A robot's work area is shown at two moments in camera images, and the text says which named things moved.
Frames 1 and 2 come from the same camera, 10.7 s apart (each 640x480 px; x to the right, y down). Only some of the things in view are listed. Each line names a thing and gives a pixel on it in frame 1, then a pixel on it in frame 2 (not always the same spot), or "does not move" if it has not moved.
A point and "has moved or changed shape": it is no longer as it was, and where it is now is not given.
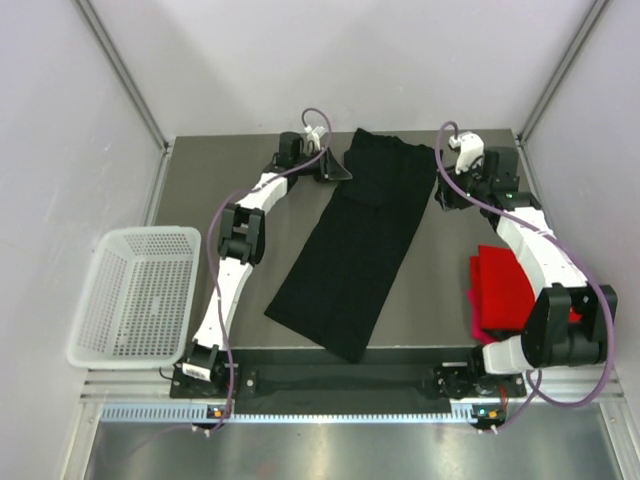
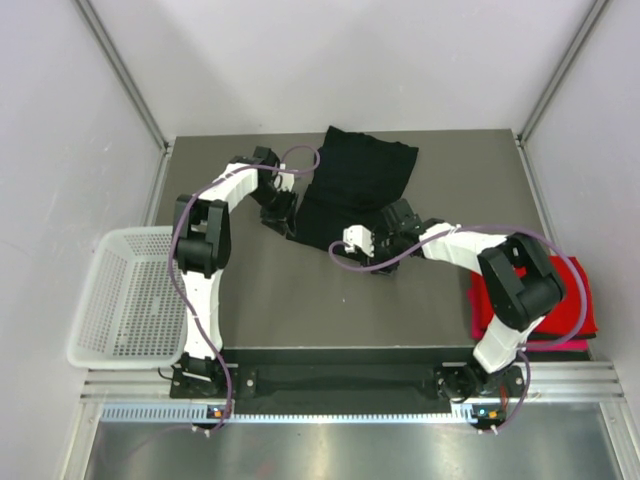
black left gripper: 333,169 to 283,218
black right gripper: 444,196 to 367,260
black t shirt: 327,292 has moved or changed shape
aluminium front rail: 151,384 does not move
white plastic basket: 138,303 does not move
